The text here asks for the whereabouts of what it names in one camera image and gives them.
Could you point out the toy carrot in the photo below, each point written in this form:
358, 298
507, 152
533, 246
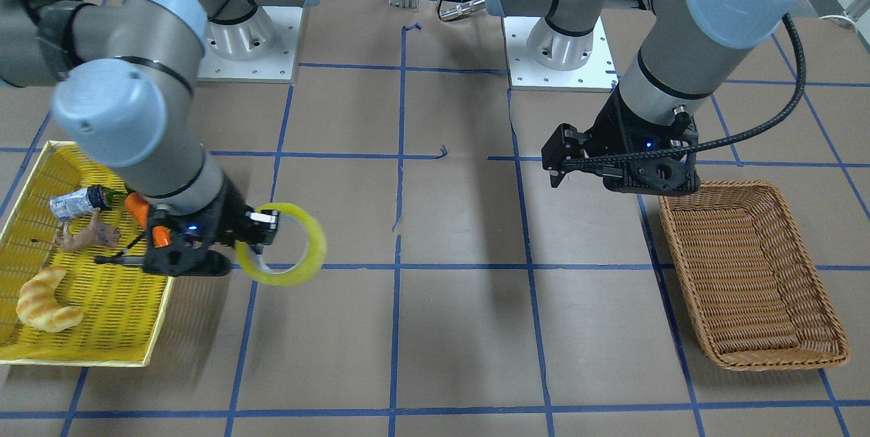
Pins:
139, 209

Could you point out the yellow tape roll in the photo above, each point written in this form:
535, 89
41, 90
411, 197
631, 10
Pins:
253, 265

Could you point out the yellow plastic basket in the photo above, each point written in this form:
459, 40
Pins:
124, 308

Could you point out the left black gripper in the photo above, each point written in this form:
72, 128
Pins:
602, 132

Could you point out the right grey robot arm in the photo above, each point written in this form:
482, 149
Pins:
124, 81

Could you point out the toy croissant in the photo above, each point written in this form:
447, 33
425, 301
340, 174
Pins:
38, 307

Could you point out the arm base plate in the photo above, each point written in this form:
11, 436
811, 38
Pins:
263, 49
557, 56

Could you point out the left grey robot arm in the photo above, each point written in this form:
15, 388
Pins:
691, 50

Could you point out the small silver can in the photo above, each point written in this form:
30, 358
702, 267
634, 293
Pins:
82, 202

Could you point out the brown toy lion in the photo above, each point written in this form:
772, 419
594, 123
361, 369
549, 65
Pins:
96, 233

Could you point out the brown wicker basket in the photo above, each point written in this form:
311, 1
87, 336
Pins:
751, 290

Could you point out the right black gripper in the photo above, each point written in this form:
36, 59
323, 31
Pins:
228, 215

